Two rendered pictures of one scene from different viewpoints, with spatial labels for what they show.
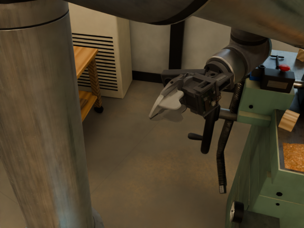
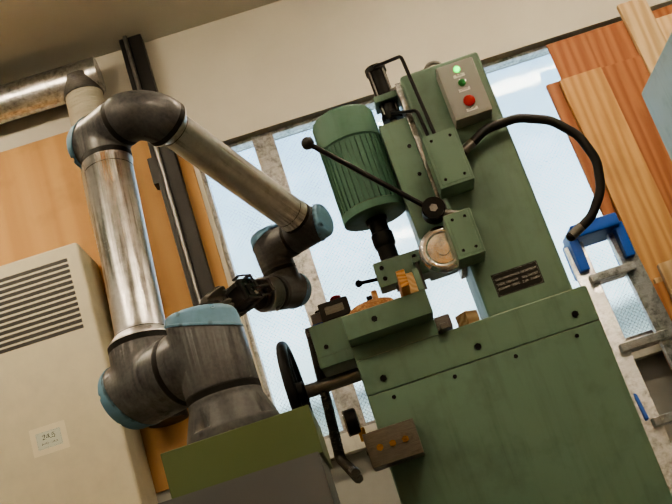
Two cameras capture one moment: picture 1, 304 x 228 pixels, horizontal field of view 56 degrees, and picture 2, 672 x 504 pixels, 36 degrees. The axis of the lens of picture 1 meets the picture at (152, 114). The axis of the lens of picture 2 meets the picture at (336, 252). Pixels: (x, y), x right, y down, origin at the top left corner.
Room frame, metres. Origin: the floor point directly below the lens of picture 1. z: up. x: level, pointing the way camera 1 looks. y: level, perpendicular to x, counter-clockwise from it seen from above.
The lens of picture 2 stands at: (-1.90, 0.27, 0.30)
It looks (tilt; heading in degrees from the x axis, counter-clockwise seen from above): 18 degrees up; 345
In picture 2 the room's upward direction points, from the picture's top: 18 degrees counter-clockwise
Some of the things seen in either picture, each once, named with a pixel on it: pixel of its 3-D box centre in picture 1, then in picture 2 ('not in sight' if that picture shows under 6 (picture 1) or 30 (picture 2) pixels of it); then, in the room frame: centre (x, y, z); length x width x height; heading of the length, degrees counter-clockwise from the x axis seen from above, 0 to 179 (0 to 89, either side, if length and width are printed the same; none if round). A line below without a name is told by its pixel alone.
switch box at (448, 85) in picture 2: not in sight; (463, 93); (0.41, -0.80, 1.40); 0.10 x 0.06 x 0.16; 74
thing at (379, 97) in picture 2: not in sight; (385, 93); (0.60, -0.66, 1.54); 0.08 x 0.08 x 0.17; 74
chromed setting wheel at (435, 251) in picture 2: not in sight; (443, 249); (0.48, -0.62, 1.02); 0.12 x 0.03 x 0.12; 74
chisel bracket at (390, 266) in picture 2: not in sight; (403, 273); (0.63, -0.55, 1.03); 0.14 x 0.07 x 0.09; 74
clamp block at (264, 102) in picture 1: (265, 89); (340, 340); (0.71, -0.35, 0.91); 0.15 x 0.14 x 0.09; 164
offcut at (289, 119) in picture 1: (288, 120); not in sight; (0.56, -0.37, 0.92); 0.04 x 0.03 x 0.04; 143
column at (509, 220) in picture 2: not in sight; (483, 196); (0.56, -0.81, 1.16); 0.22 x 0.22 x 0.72; 74
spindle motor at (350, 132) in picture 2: not in sight; (358, 168); (0.63, -0.53, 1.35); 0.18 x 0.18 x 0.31
